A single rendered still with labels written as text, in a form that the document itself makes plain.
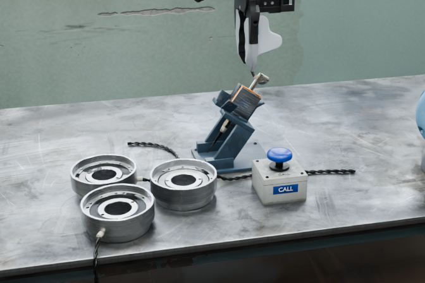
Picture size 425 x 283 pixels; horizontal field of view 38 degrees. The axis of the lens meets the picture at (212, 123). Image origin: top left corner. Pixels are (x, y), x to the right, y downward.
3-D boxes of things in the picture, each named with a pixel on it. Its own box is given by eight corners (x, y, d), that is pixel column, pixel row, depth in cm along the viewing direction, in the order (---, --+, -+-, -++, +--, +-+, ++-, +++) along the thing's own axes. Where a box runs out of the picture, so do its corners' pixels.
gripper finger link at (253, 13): (261, 44, 97) (259, -13, 95) (252, 45, 96) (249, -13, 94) (252, 42, 101) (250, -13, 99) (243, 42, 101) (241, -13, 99)
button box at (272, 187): (263, 206, 95) (264, 177, 93) (251, 184, 101) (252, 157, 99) (313, 199, 96) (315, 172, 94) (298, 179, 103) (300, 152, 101)
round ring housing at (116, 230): (104, 202, 96) (102, 179, 95) (166, 213, 93) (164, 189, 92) (69, 238, 87) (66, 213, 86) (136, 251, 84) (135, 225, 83)
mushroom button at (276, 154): (270, 186, 96) (271, 156, 94) (263, 174, 99) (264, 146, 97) (295, 182, 96) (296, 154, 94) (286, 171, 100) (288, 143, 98)
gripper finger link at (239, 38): (271, 61, 107) (276, 11, 102) (238, 64, 106) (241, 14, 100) (265, 53, 109) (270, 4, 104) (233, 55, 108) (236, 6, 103)
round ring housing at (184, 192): (172, 220, 91) (171, 196, 90) (139, 192, 99) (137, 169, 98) (229, 199, 97) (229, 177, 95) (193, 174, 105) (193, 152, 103)
